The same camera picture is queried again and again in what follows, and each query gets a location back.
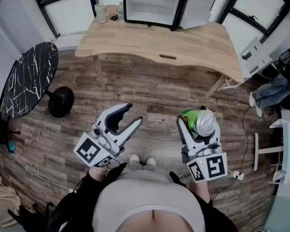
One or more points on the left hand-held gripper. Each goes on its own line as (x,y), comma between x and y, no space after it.
(89,150)

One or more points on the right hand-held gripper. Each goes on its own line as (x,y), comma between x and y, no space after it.
(207,164)

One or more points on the green drink can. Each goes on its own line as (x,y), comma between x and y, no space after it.
(203,124)

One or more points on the black mini fridge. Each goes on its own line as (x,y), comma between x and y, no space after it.
(149,13)

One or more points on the person's left forearm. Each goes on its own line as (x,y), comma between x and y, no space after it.
(97,174)

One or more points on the person's right forearm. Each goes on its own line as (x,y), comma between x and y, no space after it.
(200,190)

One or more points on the person's left shoe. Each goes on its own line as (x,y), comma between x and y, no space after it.
(134,158)

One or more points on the person's shoe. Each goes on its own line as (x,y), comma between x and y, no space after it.
(134,158)
(151,162)

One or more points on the person's right shoe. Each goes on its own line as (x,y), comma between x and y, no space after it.
(151,162)

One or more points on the person's beige trousers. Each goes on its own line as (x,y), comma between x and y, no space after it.
(145,169)

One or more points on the white power strip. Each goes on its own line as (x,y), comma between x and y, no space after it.
(238,175)

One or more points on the person's torso in beige top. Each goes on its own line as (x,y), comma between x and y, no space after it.
(147,197)

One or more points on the light wooden table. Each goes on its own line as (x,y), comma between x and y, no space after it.
(159,42)

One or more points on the person's black jacket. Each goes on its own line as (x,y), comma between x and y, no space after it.
(72,209)

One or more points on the white grey metal device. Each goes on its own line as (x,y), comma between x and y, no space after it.
(253,54)

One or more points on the black marble round table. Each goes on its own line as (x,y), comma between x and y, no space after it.
(31,76)

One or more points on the small black looped item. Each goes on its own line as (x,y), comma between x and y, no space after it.
(114,18)

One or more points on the blue floor plug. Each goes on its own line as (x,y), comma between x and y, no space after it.
(11,147)

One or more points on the clear plastic water bottle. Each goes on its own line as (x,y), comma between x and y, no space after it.
(120,12)

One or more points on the green phone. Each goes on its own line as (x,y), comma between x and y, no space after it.
(11,82)

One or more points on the black metal stand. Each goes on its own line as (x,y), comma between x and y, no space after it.
(2,132)

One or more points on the black framed window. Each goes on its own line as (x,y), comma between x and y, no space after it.
(67,11)
(258,1)

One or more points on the black chair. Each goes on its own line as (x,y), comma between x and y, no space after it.
(31,217)

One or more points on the beige fabric bag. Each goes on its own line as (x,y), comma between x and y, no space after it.
(2,202)

